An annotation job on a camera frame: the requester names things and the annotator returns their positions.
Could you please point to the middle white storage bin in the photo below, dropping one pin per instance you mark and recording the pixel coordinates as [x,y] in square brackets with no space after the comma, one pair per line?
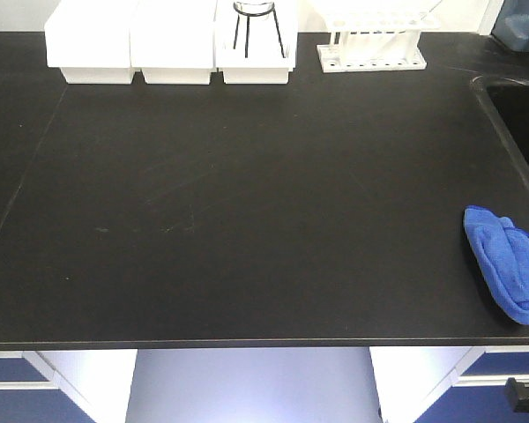
[172,42]

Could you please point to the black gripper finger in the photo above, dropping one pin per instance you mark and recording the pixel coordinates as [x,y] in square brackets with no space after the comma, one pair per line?
[517,394]

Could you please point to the black wire tripod stand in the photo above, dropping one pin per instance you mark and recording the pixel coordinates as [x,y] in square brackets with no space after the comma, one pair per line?
[255,12]

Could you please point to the blue microfiber cloth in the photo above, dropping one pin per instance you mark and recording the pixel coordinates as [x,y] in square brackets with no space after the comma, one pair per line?
[501,250]

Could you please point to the right white storage bin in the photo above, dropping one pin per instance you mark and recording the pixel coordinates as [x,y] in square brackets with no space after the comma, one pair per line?
[265,64]

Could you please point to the left white storage bin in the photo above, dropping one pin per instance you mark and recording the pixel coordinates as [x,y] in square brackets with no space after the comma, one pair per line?
[89,41]

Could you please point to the blue cabinet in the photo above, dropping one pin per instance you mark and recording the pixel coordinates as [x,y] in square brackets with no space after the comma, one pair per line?
[98,382]
[448,384]

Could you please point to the blue left cabinet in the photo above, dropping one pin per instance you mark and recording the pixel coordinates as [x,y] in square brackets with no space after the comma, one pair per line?
[98,382]

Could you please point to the white storage bin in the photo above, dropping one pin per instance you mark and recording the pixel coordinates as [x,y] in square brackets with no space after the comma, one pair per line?
[89,41]
[265,64]
[172,42]

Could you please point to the black lab sink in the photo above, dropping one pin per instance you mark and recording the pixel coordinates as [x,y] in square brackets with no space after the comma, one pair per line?
[505,102]

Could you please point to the blue right cabinet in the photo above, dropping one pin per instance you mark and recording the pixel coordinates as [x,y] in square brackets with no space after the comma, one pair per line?
[448,384]

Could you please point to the blue plastic container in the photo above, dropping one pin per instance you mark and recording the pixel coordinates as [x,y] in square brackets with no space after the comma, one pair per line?
[512,25]

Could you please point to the white test tube rack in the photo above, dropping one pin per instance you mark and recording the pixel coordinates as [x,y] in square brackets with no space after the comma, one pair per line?
[373,35]

